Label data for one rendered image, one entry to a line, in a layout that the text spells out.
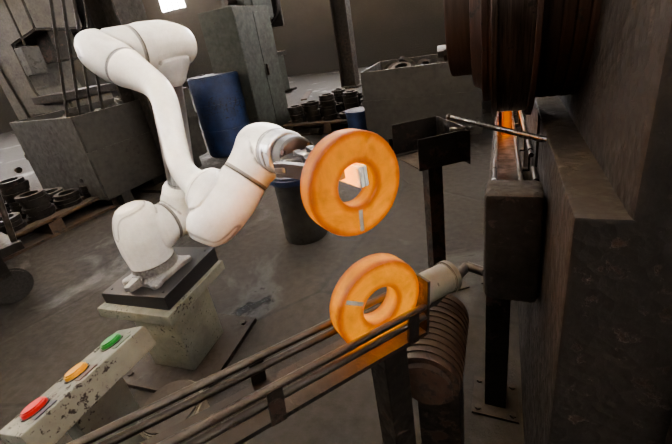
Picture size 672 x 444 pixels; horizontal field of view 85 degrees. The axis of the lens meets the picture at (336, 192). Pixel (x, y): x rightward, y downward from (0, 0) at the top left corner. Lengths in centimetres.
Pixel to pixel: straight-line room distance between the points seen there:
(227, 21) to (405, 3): 745
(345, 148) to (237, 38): 384
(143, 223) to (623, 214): 127
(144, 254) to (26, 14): 468
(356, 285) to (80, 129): 313
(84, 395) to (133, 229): 66
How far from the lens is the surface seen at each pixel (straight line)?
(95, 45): 115
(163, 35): 122
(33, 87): 619
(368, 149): 53
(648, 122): 49
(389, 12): 1129
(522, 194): 73
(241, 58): 431
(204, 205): 77
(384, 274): 59
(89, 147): 354
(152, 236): 141
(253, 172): 76
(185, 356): 161
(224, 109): 425
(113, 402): 94
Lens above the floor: 111
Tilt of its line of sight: 23 degrees down
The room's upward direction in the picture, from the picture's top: 10 degrees counter-clockwise
